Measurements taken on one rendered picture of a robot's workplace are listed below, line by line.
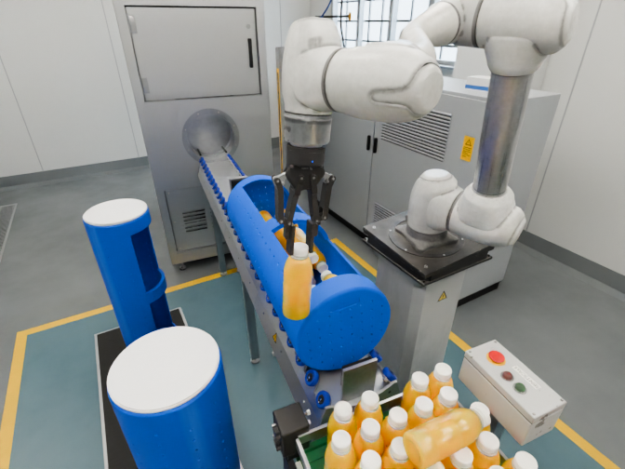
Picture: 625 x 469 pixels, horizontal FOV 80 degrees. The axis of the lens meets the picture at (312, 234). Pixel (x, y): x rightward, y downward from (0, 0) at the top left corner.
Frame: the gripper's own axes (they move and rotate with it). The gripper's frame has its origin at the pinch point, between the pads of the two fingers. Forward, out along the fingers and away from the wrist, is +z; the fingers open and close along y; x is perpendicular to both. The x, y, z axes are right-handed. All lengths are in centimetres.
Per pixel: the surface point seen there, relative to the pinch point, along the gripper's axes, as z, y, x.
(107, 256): 53, 53, -107
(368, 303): 21.7, -20.8, -0.6
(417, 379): 31.2, -24.7, 18.1
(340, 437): 33.9, -2.0, 24.3
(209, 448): 62, 21, -2
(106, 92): 17, 81, -500
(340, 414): 33.3, -4.2, 19.7
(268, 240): 18.6, -3.7, -37.3
